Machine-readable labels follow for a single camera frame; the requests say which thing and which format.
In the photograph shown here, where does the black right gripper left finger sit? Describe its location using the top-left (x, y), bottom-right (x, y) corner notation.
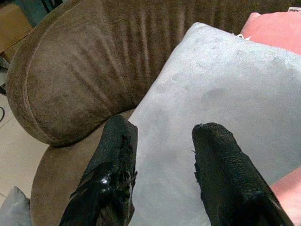
top-left (58, 114), bottom-right (138, 226)

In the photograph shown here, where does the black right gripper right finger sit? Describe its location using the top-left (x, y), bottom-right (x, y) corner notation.
top-left (191, 121), bottom-right (295, 226)

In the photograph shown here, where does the grey velvet pillow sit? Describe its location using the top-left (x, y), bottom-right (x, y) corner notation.
top-left (0, 186), bottom-right (32, 226)
top-left (129, 22), bottom-right (301, 226)

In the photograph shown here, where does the pink velvet pillow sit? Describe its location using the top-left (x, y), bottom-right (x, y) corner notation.
top-left (269, 169), bottom-right (301, 226)
top-left (240, 12), bottom-right (301, 55)

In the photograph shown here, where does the brown suede sofa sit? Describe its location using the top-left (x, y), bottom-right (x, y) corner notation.
top-left (6, 0), bottom-right (299, 226)

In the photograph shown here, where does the brown cardboard box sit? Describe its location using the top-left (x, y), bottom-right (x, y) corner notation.
top-left (0, 4), bottom-right (34, 62)

